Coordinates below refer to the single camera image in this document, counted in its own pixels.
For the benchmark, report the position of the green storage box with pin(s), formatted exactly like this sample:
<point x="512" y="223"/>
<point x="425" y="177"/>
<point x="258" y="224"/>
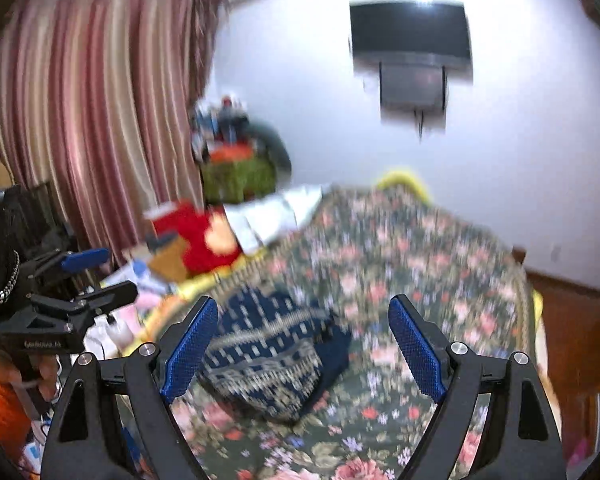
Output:
<point x="235" y="177"/>

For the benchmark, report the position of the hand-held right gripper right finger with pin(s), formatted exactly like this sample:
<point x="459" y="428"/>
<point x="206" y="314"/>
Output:
<point x="417" y="350"/>

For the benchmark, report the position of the yellow bed sheet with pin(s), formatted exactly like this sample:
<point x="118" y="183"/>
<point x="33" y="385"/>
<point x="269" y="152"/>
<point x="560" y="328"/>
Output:
<point x="400" y="177"/>

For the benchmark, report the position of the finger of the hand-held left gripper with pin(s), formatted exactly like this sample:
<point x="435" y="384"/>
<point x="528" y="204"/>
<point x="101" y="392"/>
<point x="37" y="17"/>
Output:
<point x="85" y="260"/>
<point x="105" y="300"/>

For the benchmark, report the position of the black wall television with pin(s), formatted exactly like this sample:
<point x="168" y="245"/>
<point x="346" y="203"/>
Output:
<point x="410" y="30"/>

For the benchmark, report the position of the floral blanket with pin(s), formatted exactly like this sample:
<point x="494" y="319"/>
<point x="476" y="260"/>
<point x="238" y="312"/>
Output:
<point x="405" y="240"/>

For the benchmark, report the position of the red plush toy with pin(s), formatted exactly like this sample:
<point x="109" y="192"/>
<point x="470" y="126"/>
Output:
<point x="195" y="240"/>

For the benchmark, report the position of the white cloth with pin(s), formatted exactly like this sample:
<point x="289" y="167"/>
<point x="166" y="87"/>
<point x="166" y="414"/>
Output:
<point x="270" y="215"/>

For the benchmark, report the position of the orange box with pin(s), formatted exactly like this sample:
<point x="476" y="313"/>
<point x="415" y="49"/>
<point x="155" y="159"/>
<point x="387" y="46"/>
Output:
<point x="230" y="152"/>

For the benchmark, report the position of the red white box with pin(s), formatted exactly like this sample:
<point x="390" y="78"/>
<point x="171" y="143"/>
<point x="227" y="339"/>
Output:
<point x="165" y="212"/>

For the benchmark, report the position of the person's left hand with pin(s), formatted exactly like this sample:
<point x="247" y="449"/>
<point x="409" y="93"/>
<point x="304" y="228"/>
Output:
<point x="49" y="372"/>

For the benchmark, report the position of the white bottle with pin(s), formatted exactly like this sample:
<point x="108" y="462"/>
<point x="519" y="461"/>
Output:
<point x="115" y="332"/>

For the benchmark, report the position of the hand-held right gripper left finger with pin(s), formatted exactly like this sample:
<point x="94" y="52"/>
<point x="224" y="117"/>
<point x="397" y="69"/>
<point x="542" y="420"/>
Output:
<point x="190" y="350"/>

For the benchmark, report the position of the brown cardboard piece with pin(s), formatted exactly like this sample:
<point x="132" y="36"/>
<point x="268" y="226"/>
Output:
<point x="169" y="260"/>

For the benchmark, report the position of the grey pillow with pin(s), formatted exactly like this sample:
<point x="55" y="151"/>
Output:
<point x="272" y="140"/>

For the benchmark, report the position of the navy patterned hooded coat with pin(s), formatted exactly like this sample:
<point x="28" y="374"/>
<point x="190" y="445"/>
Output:
<point x="275" y="350"/>

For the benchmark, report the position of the small black monitor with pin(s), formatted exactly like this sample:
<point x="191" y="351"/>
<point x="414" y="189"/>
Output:
<point x="412" y="85"/>

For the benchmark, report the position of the striped pink curtain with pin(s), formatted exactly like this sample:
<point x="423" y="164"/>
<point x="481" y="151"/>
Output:
<point x="105" y="110"/>

